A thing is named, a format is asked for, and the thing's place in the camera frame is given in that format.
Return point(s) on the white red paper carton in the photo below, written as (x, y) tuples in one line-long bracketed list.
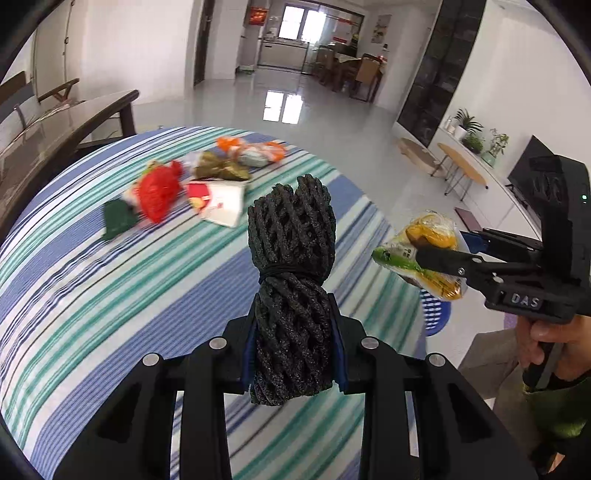
[(221, 207)]

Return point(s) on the plant in white pot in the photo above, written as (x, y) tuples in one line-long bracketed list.
[(464, 124)]

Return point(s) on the person's right forearm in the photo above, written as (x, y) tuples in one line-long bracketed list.
[(568, 415)]

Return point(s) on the dark brown door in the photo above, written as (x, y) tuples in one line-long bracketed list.
[(204, 41)]

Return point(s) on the dining table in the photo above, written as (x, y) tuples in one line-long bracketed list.
[(344, 60)]

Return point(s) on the red plastic bag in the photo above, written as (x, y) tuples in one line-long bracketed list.
[(159, 194)]

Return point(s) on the black television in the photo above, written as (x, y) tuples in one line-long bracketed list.
[(526, 180)]

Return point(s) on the kitchen counter cabinet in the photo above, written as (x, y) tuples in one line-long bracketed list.
[(281, 53)]

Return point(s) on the framed wall picture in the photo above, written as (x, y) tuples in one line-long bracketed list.
[(382, 28)]

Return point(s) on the plant in green pot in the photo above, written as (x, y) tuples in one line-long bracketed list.
[(494, 152)]

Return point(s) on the striped tablecloth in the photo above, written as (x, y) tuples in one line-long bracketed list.
[(115, 286)]

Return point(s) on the black glass cabinet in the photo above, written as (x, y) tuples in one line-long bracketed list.
[(438, 69)]

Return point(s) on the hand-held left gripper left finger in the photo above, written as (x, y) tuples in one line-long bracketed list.
[(231, 355)]

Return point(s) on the red wall poster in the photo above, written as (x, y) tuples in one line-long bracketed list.
[(258, 16)]

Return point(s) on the white television console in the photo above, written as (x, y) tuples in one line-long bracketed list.
[(498, 184)]

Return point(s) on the oval wooden side table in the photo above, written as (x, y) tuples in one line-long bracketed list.
[(461, 161)]

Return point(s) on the green leaf wrapper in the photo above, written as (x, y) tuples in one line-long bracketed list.
[(221, 168)]

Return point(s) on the light brown dining chair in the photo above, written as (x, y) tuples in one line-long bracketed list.
[(369, 74)]

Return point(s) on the orange white wrapper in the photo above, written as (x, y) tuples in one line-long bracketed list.
[(256, 154)]

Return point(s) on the dark green packet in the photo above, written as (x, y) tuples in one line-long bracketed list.
[(117, 221)]

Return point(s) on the black foam net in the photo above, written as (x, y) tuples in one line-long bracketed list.
[(291, 258)]

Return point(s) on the dark wooden coffee table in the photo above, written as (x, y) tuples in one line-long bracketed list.
[(55, 129)]

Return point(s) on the low plant in dark tray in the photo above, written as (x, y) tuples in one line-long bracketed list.
[(473, 145)]

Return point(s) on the sliding glass door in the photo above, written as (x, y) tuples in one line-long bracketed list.
[(314, 32)]

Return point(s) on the person's right hand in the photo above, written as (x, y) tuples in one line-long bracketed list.
[(577, 341)]

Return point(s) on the wooden sofa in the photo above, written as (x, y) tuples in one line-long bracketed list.
[(60, 90)]

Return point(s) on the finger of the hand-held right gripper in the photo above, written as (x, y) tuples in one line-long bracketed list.
[(473, 241), (443, 261)]

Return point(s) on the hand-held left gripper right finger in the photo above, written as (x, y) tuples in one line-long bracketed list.
[(353, 360)]

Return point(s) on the yellow green snack wrapper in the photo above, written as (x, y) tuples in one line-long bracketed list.
[(434, 235)]

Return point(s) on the dark red flat board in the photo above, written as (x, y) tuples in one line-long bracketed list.
[(468, 218)]

